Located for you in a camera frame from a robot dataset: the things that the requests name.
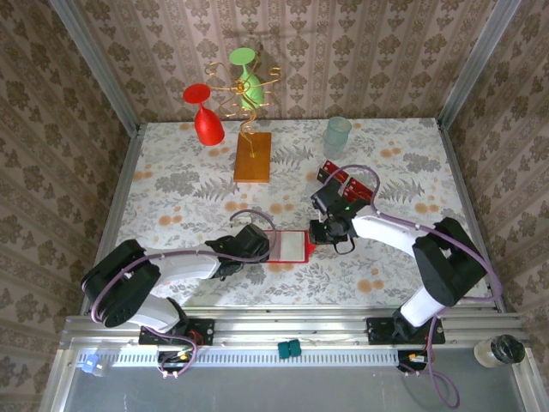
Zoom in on red VIP cards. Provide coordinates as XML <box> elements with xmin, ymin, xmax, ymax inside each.
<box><xmin>343</xmin><ymin>176</ymin><xmax>371</xmax><ymax>203</ymax></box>
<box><xmin>318</xmin><ymin>160</ymin><xmax>350</xmax><ymax>183</ymax></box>

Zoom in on clear plastic cup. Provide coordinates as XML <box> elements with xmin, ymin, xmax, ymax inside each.
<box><xmin>322</xmin><ymin>128</ymin><xmax>350</xmax><ymax>161</ymax></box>

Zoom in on teal textured plastic cup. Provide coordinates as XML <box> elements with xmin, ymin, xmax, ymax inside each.
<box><xmin>324</xmin><ymin>116</ymin><xmax>353</xmax><ymax>149</ymax></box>

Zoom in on black orange power connector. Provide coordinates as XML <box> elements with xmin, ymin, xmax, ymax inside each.
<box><xmin>395</xmin><ymin>348</ymin><xmax>431</xmax><ymax>375</ymax></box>
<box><xmin>155</xmin><ymin>348</ymin><xmax>199</xmax><ymax>379</ymax></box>

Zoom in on teal connector block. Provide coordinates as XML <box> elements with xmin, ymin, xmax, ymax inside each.
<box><xmin>277</xmin><ymin>339</ymin><xmax>303</xmax><ymax>360</ymax></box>

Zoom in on grey metal panel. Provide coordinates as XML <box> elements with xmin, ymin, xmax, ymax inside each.
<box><xmin>62</xmin><ymin>364</ymin><xmax>531</xmax><ymax>412</ymax></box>

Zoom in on red wine glass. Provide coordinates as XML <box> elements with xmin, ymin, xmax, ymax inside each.
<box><xmin>183</xmin><ymin>82</ymin><xmax>226</xmax><ymax>148</ymax></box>

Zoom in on green wine glass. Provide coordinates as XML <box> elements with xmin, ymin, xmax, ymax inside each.
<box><xmin>228</xmin><ymin>47</ymin><xmax>264</xmax><ymax>110</ymax></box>

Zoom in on blue white plastic connector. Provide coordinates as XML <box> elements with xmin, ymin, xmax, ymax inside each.
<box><xmin>78</xmin><ymin>353</ymin><xmax>107</xmax><ymax>379</ymax></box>

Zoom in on clear jar black lid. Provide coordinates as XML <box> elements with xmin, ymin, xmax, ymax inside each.
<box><xmin>473</xmin><ymin>334</ymin><xmax>527</xmax><ymax>369</ymax></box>

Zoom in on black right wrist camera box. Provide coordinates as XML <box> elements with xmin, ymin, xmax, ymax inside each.
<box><xmin>310</xmin><ymin>185</ymin><xmax>345</xmax><ymax>216</ymax></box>

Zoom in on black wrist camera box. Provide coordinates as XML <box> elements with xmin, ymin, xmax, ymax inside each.
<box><xmin>310</xmin><ymin>185</ymin><xmax>345</xmax><ymax>216</ymax></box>
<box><xmin>232</xmin><ymin>224</ymin><xmax>271</xmax><ymax>259</ymax></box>

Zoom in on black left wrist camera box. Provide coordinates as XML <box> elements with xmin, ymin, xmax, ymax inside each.
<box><xmin>232</xmin><ymin>224</ymin><xmax>271</xmax><ymax>259</ymax></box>

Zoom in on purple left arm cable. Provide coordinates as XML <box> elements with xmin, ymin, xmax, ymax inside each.
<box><xmin>91</xmin><ymin>209</ymin><xmax>278</xmax><ymax>381</ymax></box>

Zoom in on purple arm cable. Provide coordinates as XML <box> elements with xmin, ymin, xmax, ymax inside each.
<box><xmin>324</xmin><ymin>163</ymin><xmax>504</xmax><ymax>407</ymax></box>
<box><xmin>91</xmin><ymin>209</ymin><xmax>278</xmax><ymax>381</ymax></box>

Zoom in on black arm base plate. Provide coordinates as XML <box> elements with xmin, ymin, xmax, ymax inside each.
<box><xmin>365</xmin><ymin>316</ymin><xmax>446</xmax><ymax>346</ymax></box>
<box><xmin>138</xmin><ymin>318</ymin><xmax>216</xmax><ymax>347</ymax></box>

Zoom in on aluminium mounting rail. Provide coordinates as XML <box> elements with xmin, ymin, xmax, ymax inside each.
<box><xmin>58</xmin><ymin>306</ymin><xmax>534</xmax><ymax>349</ymax></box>

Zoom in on grey slotted cable duct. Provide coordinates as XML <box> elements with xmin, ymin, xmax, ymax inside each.
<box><xmin>75</xmin><ymin>347</ymin><xmax>401</xmax><ymax>369</ymax></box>

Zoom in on gold wire rack wooden base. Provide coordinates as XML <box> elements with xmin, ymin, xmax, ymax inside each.
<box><xmin>204</xmin><ymin>59</ymin><xmax>285</xmax><ymax>184</ymax></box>

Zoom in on aluminium table side rail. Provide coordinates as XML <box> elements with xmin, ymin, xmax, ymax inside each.
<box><xmin>91</xmin><ymin>124</ymin><xmax>143</xmax><ymax>311</ymax></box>
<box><xmin>436</xmin><ymin>119</ymin><xmax>508</xmax><ymax>313</ymax></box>

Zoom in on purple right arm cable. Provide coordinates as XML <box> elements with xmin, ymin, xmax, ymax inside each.
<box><xmin>324</xmin><ymin>163</ymin><xmax>504</xmax><ymax>407</ymax></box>

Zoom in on aluminium frame post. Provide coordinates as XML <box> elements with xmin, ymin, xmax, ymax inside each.
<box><xmin>48</xmin><ymin>0</ymin><xmax>142</xmax><ymax>135</ymax></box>
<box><xmin>437</xmin><ymin>0</ymin><xmax>523</xmax><ymax>130</ymax></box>

